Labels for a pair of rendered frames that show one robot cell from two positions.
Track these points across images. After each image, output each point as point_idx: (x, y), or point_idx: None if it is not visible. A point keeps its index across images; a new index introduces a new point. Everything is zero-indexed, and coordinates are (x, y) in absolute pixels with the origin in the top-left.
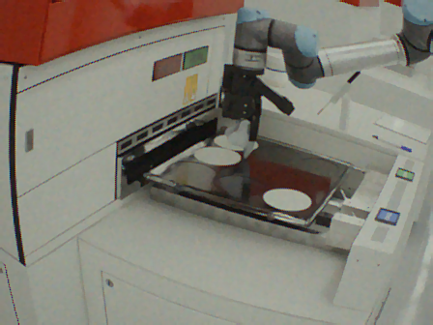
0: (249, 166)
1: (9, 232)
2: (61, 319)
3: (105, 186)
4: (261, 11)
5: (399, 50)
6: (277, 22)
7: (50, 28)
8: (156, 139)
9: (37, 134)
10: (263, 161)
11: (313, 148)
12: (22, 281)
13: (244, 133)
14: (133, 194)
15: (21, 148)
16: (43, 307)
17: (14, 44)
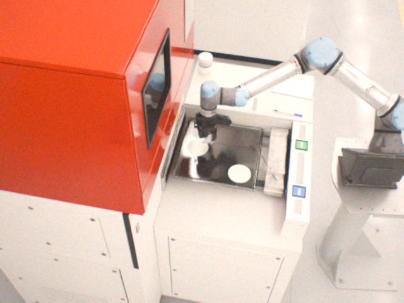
0: (214, 151)
1: (126, 260)
2: (149, 269)
3: (159, 192)
4: (214, 88)
5: (297, 70)
6: (224, 93)
7: (144, 200)
8: (171, 154)
9: (139, 220)
10: (218, 143)
11: (237, 120)
12: (134, 273)
13: (209, 139)
14: None
15: (135, 234)
16: (144, 276)
17: (118, 206)
